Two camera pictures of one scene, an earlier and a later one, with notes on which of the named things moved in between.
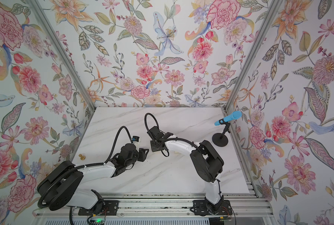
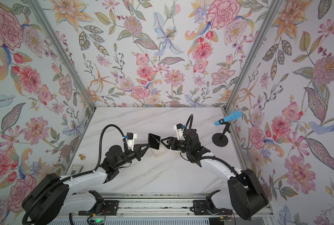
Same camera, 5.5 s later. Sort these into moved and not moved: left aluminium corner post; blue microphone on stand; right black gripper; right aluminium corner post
Moved: right black gripper
Not moved: blue microphone on stand; left aluminium corner post; right aluminium corner post
